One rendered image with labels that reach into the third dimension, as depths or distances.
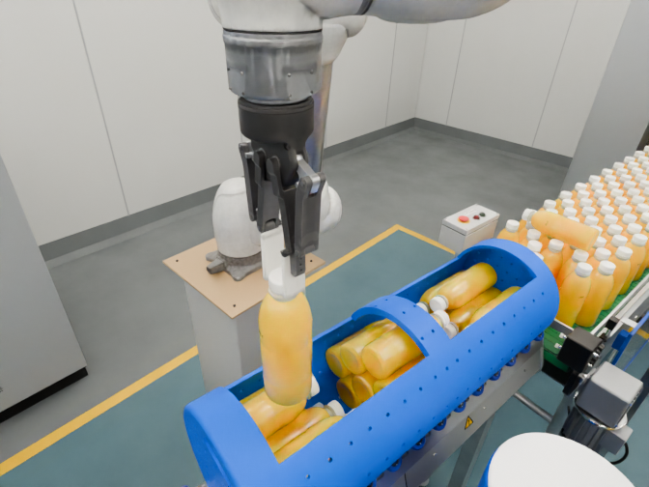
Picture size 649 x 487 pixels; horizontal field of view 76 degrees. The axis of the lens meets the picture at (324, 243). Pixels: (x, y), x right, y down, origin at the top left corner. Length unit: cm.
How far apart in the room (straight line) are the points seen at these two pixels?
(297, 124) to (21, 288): 186
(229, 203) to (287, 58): 87
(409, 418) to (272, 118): 59
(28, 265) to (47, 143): 136
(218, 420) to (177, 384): 171
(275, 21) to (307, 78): 6
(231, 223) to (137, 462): 129
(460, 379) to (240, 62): 71
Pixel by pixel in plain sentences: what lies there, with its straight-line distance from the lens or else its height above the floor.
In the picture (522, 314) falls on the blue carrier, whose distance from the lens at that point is 106.
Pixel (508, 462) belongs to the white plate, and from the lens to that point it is 96.
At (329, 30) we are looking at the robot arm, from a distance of 95.
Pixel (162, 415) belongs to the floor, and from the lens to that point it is 230.
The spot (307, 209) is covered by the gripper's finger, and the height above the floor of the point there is 160.
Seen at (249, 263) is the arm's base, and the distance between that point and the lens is 132.
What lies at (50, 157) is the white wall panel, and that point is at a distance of 335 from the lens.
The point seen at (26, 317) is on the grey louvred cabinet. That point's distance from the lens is 224.
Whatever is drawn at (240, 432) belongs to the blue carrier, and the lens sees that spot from 69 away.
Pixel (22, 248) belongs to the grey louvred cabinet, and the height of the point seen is 84.
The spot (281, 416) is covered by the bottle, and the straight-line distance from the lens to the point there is 80.
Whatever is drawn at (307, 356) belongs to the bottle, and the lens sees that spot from 60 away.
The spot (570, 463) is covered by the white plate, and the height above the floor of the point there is 104.
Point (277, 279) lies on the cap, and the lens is 52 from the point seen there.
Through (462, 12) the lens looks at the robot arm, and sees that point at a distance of 45.
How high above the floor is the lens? 180
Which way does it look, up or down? 33 degrees down
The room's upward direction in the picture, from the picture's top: 2 degrees clockwise
